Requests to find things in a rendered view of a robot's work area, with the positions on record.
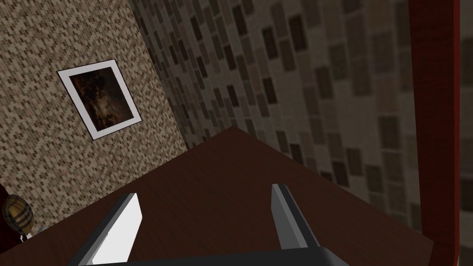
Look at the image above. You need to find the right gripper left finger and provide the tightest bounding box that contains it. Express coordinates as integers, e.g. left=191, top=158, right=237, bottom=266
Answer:
left=68, top=192, right=143, bottom=266

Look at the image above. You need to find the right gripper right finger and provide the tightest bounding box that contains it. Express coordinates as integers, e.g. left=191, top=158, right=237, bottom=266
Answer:
left=271, top=183, right=321, bottom=250

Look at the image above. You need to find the brass round door knob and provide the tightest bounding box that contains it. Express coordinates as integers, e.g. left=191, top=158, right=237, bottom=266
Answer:
left=2, top=194, right=35, bottom=242

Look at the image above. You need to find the white framed dark picture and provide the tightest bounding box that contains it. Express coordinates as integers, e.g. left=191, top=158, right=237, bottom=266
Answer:
left=56, top=59, right=143, bottom=141

